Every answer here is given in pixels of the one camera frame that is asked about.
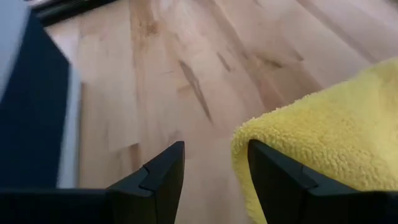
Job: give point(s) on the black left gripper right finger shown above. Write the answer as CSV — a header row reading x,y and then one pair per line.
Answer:
x,y
289,199

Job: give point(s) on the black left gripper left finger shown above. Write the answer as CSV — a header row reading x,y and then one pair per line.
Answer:
x,y
149,199

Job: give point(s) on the yellow fluffy towel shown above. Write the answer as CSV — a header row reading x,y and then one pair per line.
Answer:
x,y
326,130

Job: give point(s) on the navy white-striped fabric basket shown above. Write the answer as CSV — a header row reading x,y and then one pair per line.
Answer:
x,y
31,109

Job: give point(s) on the black aluminium table frame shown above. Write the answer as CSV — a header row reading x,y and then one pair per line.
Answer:
x,y
62,9

